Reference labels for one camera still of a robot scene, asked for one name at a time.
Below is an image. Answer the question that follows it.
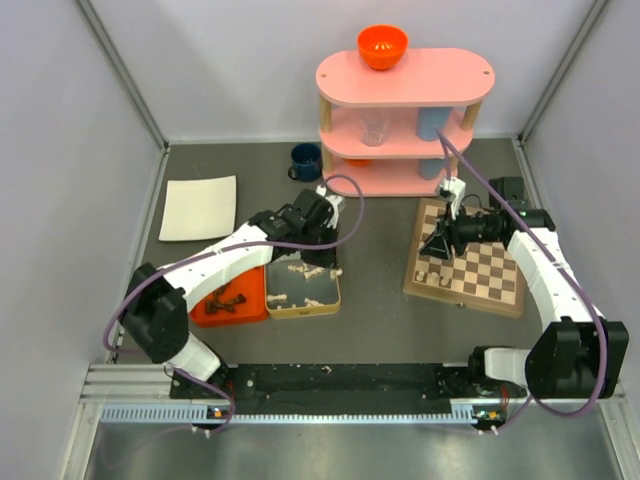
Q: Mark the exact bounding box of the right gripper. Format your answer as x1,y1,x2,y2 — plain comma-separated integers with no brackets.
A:
420,200,501,260

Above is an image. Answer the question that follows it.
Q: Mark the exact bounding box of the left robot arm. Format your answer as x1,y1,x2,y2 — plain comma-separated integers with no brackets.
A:
117,186,344,397

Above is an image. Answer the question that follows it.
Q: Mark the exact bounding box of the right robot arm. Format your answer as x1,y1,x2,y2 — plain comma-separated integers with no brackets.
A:
419,177,629,400

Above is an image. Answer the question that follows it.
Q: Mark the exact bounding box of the wooden chess board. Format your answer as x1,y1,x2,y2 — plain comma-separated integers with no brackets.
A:
403,198,526,318

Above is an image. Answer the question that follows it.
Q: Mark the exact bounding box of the dark chess rook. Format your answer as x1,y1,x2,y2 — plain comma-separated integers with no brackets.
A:
225,294,247,306

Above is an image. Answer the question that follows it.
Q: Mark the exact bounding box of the white bishop in tin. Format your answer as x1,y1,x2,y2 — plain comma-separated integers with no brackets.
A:
303,267,325,280

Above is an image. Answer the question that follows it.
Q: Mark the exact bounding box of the dark blue mug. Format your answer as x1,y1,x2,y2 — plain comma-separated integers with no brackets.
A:
287,143,322,182

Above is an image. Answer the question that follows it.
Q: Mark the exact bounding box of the small orange bowl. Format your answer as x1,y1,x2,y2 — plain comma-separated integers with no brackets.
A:
344,159,372,167

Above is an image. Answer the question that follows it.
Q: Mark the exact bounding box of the gold metal tin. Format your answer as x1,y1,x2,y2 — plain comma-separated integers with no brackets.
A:
264,254,343,319

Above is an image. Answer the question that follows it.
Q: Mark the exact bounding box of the light blue lower cup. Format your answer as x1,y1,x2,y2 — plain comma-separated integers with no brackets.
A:
418,158,445,180

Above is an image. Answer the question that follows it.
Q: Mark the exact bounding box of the light blue cup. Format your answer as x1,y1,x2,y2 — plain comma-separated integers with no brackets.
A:
416,107,453,142
418,158,445,180

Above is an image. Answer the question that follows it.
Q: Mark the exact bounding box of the orange metal tin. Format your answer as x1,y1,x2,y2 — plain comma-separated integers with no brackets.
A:
190,267,268,328

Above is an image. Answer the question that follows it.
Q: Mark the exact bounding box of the white square plate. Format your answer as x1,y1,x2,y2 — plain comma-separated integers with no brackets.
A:
158,175,237,242

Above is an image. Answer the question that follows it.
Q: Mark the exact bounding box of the clear glass cup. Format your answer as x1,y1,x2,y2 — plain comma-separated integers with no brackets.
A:
360,109,390,147

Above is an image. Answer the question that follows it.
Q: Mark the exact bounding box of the pink three-tier shelf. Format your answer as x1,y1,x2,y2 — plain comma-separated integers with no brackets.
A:
316,48,495,197

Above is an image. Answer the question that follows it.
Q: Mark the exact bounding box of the orange plastic bowl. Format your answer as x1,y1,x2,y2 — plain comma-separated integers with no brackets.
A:
357,24,409,71

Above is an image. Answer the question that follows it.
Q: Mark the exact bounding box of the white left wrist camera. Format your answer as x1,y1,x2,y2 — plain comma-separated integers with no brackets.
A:
315,185,345,214

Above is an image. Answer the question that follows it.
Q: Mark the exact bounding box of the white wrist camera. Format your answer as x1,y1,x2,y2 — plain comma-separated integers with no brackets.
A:
439,177,466,220
315,185,345,214

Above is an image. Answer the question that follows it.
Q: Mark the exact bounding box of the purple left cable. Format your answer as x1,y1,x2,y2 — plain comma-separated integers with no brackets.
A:
102,173,365,436

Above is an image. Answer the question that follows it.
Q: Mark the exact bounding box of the purple cable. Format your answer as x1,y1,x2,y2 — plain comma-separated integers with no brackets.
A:
102,173,365,436
434,127,611,436

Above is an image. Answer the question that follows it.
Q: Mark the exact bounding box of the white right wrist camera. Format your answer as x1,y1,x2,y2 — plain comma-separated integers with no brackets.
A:
439,177,466,220

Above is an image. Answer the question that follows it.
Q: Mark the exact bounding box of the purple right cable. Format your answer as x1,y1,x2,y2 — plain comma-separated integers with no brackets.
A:
434,127,611,436

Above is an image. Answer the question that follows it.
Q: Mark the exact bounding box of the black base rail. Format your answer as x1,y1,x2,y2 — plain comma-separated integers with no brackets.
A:
169,362,529,416

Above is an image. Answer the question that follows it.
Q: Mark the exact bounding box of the grey cable duct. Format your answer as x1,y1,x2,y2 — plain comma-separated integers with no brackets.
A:
99,399,504,427

